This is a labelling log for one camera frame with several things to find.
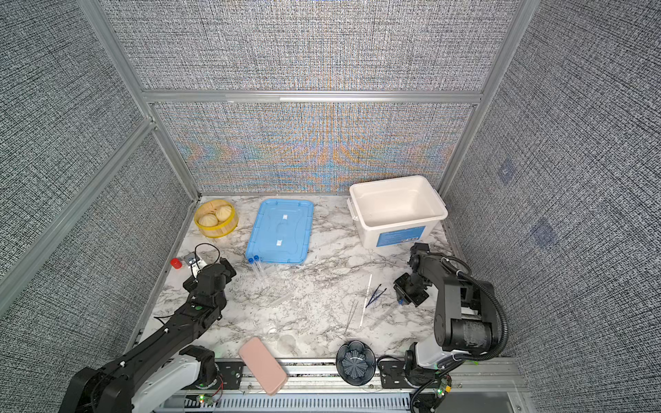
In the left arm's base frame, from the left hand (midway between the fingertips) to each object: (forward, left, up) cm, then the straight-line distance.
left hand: (212, 265), depth 85 cm
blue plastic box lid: (+20, -20, -9) cm, 30 cm away
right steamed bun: (+27, +4, -4) cm, 28 cm away
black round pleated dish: (-29, -45, -9) cm, 54 cm away
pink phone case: (-28, -18, -9) cm, 35 cm away
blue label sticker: (+12, -67, -4) cm, 68 cm away
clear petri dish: (-22, -24, -11) cm, 35 cm away
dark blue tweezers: (-9, -54, -10) cm, 55 cm away
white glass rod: (-9, -51, -10) cm, 53 cm away
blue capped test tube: (-2, -14, +5) cm, 15 cm away
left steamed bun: (+23, +9, -4) cm, 25 cm away
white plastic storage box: (+29, -69, -9) cm, 75 cm away
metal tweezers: (-16, -45, -10) cm, 48 cm away
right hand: (-9, -63, -10) cm, 64 cm away
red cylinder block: (+7, +18, -9) cm, 21 cm away
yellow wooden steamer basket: (+21, +2, -6) cm, 22 cm away
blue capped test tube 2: (-1, -16, +5) cm, 16 cm away
